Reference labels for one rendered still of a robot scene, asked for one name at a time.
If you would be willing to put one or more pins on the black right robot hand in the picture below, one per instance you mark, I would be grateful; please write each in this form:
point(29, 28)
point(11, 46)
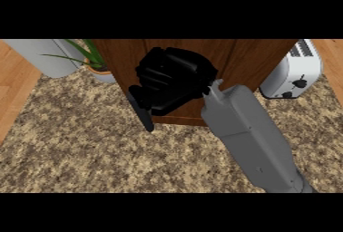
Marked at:
point(172, 78)

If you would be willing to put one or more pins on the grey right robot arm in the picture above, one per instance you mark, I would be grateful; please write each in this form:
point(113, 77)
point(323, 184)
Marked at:
point(245, 133)

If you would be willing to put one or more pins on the brown wooden cabinet door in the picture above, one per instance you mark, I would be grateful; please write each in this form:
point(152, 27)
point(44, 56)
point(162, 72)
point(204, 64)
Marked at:
point(249, 63)

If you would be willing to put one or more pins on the pale plant pot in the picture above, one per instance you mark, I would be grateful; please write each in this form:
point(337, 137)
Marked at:
point(103, 75)

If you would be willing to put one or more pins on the green leafy plant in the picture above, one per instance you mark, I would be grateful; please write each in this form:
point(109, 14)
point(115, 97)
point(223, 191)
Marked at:
point(91, 54)

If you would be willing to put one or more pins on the white toaster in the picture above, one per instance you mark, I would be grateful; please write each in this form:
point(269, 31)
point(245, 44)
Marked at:
point(297, 72)

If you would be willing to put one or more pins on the pale grey cylindrical appliance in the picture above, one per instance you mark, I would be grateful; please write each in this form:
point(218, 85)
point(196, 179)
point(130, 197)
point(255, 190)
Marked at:
point(44, 57)

